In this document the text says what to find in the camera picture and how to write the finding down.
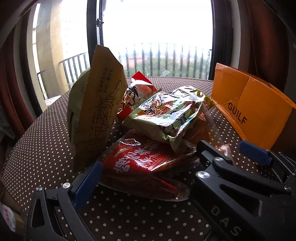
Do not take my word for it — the red cartoon snack bag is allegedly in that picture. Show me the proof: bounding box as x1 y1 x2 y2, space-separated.
116 71 157 123

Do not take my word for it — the orange cardboard box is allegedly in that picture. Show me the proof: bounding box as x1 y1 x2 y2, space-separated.
211 63 295 152

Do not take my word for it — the brown polka dot tablecloth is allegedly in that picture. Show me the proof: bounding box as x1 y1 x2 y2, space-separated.
1 76 262 241

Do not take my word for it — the red flat snack packet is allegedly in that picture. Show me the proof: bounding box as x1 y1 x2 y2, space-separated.
100 130 210 201

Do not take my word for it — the green cartoon snack bag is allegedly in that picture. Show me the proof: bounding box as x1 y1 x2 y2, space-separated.
123 85 215 152

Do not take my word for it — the brown curtain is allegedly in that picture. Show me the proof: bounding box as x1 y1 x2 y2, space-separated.
246 1 289 91

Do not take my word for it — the tall brown snack bag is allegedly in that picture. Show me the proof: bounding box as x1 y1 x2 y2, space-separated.
67 45 127 172

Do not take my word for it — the balcony metal railing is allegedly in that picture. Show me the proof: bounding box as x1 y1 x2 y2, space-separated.
33 44 212 99

